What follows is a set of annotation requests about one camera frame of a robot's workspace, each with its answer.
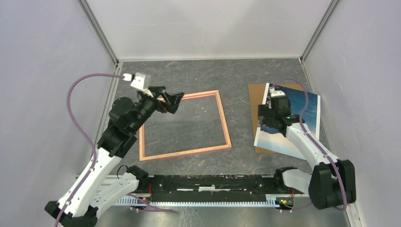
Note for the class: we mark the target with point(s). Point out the blue sea photo print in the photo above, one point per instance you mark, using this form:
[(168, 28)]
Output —
[(273, 140)]

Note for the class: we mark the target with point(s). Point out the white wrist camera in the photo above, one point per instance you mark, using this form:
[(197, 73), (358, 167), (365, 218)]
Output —
[(273, 92), (140, 81)]

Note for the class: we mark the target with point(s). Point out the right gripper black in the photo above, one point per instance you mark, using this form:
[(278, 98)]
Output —
[(264, 110)]

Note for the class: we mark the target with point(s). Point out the white slotted cable duct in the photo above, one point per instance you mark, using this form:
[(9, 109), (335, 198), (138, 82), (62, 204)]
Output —
[(270, 202)]

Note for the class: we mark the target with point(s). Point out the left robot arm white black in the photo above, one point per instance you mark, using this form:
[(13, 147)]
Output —
[(126, 118)]

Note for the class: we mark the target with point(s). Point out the pink wooden picture frame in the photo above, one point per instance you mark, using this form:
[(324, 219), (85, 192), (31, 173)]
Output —
[(228, 144)]

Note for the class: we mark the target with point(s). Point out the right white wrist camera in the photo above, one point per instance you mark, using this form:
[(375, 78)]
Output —
[(273, 92)]

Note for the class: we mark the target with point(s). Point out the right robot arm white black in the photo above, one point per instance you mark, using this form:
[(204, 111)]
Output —
[(332, 183)]

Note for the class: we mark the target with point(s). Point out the aluminium rail frame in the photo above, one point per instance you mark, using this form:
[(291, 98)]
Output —
[(91, 177)]

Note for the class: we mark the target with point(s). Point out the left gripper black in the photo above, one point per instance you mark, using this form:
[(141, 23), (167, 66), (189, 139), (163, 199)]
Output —
[(173, 100)]

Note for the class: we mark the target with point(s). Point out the brown cardboard backing board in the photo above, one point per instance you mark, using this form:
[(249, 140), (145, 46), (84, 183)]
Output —
[(256, 94)]

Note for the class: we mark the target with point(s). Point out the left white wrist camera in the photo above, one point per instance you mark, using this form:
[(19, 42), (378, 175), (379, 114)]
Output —
[(140, 81)]

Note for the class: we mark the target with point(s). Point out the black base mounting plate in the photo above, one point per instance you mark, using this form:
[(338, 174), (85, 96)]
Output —
[(212, 188)]

